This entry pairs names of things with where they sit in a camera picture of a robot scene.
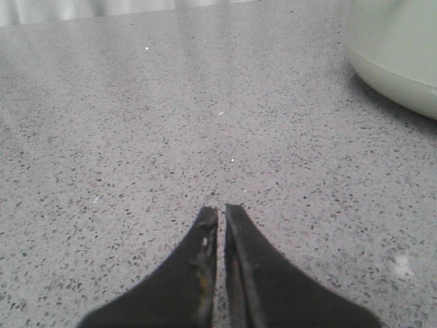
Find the white pleated curtain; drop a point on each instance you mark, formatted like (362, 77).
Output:
(21, 12)

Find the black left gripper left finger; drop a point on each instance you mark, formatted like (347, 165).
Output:
(179, 293)

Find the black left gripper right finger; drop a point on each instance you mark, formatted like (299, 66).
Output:
(266, 290)

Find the pale green electric cooking pot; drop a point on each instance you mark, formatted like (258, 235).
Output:
(392, 47)

